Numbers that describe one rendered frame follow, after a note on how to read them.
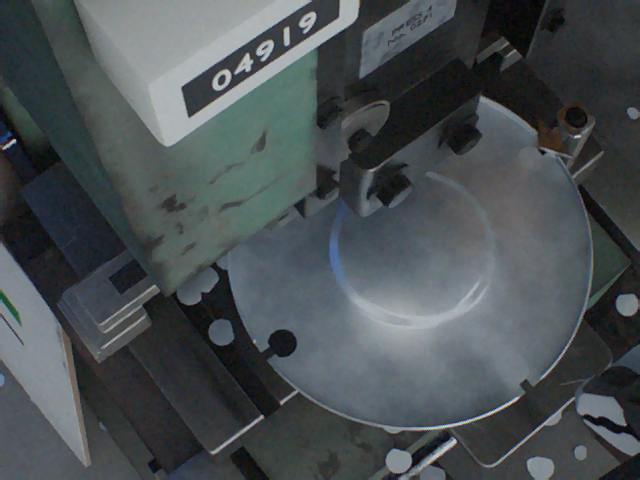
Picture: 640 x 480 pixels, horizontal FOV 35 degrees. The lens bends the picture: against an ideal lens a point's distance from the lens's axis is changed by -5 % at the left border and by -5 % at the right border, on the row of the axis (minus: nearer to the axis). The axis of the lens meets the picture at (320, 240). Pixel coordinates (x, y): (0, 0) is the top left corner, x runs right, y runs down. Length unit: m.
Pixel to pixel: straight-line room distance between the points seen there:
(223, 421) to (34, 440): 0.79
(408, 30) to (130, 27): 0.33
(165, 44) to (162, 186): 0.16
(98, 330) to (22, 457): 0.78
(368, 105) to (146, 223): 0.21
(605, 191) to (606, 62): 0.85
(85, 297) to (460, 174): 0.32
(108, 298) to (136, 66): 0.60
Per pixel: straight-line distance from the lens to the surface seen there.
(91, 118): 0.34
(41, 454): 1.63
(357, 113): 0.61
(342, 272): 0.82
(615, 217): 1.03
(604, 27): 1.90
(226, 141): 0.42
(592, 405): 0.69
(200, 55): 0.27
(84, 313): 0.88
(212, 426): 0.87
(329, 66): 0.46
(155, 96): 0.27
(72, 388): 1.25
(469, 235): 0.83
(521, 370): 0.82
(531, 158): 0.87
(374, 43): 0.57
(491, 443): 0.80
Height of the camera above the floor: 1.56
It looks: 71 degrees down
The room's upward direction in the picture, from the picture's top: 1 degrees clockwise
